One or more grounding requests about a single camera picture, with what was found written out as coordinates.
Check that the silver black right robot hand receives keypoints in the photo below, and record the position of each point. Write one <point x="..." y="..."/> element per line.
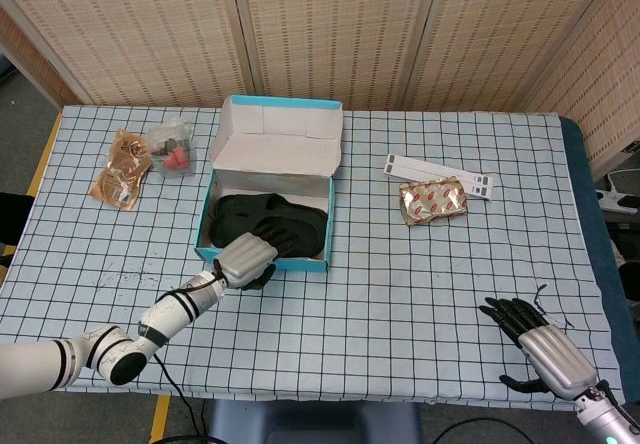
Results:
<point x="560" y="359"/>

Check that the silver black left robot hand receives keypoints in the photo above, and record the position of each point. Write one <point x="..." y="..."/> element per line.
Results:
<point x="245" y="261"/>

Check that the black slide slipper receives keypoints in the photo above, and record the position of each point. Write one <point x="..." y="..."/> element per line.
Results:
<point x="235" y="219"/>
<point x="307" y="226"/>

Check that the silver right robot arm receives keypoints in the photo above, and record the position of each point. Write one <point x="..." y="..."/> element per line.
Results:
<point x="607" y="424"/>

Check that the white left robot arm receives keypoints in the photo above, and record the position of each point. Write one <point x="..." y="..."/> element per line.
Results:
<point x="170" y="309"/>

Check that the blue cardboard shoe box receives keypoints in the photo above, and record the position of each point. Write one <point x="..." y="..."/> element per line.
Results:
<point x="275" y="139"/>

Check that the white plastic strip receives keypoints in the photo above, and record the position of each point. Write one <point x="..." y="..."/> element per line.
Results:
<point x="430" y="166"/>

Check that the clear bag with red pieces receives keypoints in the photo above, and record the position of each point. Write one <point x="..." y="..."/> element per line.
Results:
<point x="172" y="159"/>

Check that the dark equipment on floor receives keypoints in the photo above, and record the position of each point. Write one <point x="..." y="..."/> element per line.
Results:
<point x="625" y="239"/>

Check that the blue checked tablecloth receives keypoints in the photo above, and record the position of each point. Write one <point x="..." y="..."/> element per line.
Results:
<point x="375" y="314"/>

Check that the brown snack pouch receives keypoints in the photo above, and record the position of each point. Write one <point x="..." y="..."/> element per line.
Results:
<point x="120" y="174"/>

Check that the dark blue table pad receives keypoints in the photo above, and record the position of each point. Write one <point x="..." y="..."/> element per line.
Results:
<point x="590" y="204"/>

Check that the white floor device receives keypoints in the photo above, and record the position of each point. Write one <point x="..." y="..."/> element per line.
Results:
<point x="617" y="196"/>

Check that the blue stool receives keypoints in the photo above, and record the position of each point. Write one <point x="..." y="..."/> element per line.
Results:
<point x="310" y="424"/>

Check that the gold foil packet red print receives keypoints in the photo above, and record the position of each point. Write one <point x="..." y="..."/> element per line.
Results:
<point x="432" y="201"/>

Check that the black object beside table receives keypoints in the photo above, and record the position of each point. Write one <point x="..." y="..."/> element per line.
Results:
<point x="12" y="214"/>

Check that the woven folding screen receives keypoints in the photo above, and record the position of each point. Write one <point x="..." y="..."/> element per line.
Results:
<point x="350" y="29"/>

